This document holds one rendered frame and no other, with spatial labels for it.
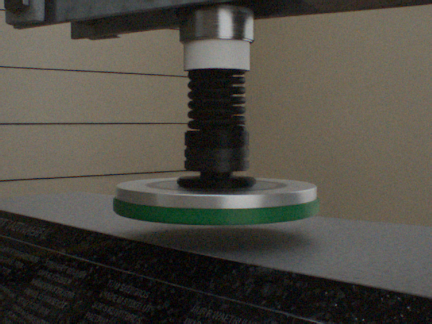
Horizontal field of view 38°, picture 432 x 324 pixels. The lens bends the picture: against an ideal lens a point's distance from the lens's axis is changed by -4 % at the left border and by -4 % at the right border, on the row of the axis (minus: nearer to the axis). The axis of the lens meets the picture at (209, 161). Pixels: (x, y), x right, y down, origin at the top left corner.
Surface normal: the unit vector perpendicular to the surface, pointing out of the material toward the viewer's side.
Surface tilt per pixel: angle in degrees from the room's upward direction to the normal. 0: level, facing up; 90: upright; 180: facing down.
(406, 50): 90
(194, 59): 90
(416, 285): 0
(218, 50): 90
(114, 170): 90
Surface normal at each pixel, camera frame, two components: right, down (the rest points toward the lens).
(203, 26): -0.34, 0.05
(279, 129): -0.74, 0.04
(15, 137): 0.67, 0.04
